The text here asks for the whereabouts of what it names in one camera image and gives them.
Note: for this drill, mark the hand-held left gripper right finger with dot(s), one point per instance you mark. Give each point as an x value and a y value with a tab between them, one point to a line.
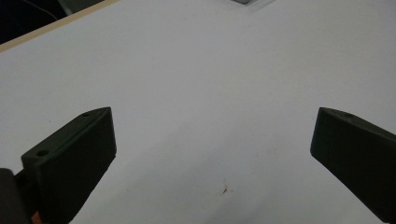
358	149

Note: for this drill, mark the grey metal stand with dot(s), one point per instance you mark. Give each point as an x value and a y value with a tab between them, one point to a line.
76	5

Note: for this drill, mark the grey flat object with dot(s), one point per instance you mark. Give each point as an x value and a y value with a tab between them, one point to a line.
246	2

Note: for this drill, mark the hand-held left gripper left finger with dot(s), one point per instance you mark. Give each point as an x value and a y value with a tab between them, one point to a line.
71	161

